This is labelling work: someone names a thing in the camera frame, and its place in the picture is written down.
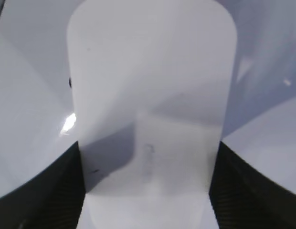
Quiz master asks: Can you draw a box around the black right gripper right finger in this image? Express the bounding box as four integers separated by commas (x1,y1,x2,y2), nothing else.
209,142,296,229

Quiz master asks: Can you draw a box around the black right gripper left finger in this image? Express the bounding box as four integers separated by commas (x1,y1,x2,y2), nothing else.
0,142,85,229

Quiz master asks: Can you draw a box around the white board eraser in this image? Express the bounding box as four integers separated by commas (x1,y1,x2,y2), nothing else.
67,0,237,229

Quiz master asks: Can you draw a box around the white board with grey frame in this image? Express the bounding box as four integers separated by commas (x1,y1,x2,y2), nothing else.
0,0,296,197

